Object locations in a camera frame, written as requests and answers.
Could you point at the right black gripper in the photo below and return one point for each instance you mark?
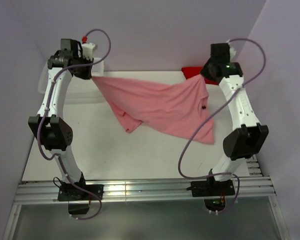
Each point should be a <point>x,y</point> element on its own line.
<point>204,72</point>

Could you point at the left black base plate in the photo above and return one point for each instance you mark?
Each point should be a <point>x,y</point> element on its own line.
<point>70,193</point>

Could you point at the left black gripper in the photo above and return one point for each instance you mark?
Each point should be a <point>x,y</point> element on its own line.
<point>86,75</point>

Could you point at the aluminium front rail frame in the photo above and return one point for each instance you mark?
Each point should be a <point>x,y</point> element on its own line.
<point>44,192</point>

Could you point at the pink t shirt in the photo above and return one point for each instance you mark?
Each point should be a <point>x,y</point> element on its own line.
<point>176,109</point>

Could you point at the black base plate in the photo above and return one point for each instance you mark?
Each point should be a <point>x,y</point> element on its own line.
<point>70,193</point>
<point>211,188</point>

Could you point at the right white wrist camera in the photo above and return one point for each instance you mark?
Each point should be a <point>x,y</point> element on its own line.
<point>232,50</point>

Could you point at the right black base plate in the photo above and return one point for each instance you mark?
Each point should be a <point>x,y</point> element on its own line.
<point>211,188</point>

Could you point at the white plastic basket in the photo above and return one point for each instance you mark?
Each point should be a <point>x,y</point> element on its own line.
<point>78,92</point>

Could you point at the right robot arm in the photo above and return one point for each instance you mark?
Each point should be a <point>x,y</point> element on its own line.
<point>248,134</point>

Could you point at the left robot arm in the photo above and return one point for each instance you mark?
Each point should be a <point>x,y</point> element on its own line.
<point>54,136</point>

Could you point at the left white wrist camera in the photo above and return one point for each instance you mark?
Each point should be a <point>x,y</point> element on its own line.
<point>88,50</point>

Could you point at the aluminium right side rail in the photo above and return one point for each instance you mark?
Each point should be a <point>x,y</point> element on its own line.
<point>254,167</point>

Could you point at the red folded t shirt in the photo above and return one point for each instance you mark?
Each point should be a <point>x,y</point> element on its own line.
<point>191,71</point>

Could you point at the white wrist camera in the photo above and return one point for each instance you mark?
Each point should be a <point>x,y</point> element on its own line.
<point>232,50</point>
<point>88,50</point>

